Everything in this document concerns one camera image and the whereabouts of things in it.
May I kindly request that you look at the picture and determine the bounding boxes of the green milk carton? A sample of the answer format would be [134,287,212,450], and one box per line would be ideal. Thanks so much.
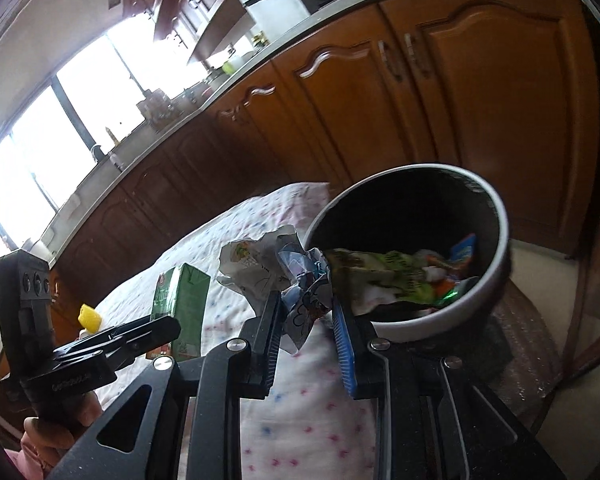
[146,263,210,361]

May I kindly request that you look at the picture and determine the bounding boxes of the white paper ball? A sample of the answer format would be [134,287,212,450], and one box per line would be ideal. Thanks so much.
[218,226,332,354]

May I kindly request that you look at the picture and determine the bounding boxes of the white round trash bin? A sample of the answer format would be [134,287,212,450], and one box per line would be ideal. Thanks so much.
[304,164,510,342]

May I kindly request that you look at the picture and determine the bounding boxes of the wooden lower kitchen cabinets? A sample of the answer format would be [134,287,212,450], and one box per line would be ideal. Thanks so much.
[50,0,600,316]

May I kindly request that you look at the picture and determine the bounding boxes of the left hand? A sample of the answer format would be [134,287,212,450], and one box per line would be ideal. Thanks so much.
[12,392,102,479]

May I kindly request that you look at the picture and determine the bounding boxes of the yellow foam fruit net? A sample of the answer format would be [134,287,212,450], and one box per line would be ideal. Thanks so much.
[78,304,102,335]

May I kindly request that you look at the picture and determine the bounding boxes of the floral white tablecloth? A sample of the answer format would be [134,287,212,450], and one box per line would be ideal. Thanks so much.
[96,182,376,479]

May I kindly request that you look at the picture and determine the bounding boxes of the green snack wrapper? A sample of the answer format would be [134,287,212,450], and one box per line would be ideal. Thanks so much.
[325,248,448,315]

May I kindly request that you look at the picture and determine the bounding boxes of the green cup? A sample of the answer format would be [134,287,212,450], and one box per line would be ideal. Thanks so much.
[222,62,235,75]

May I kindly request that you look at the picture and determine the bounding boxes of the wooden upper wall cabinets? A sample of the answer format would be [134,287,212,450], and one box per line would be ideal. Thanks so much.
[122,0,256,63]

